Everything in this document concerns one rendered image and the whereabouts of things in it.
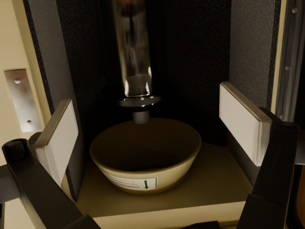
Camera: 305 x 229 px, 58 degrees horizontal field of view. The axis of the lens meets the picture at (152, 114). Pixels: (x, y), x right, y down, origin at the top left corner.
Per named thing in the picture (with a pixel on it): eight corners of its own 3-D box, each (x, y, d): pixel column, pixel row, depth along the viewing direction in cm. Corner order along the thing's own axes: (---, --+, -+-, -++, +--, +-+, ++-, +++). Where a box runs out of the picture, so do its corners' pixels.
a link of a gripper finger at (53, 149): (59, 191, 15) (45, 192, 15) (79, 132, 22) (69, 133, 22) (46, 144, 14) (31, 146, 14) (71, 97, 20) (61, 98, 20)
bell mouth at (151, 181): (189, 112, 52) (190, 138, 54) (96, 122, 52) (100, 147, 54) (215, 165, 36) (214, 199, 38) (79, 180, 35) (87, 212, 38)
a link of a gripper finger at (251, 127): (259, 120, 15) (273, 119, 15) (219, 81, 21) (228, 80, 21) (255, 167, 16) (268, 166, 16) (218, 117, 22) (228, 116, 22)
